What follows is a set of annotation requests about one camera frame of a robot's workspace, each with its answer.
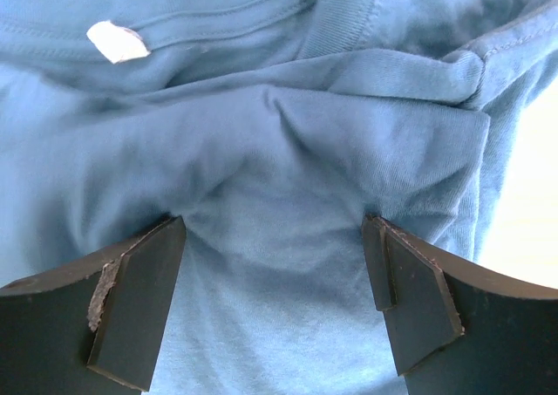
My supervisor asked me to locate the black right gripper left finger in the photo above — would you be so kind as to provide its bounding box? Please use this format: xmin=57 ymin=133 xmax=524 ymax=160
xmin=1 ymin=217 xmax=186 ymax=394

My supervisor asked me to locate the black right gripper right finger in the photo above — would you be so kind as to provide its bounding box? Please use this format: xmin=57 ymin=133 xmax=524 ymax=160
xmin=362 ymin=216 xmax=557 ymax=394

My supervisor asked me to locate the dark blue t-shirt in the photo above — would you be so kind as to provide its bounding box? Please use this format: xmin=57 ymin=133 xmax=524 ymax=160
xmin=1 ymin=0 xmax=557 ymax=394

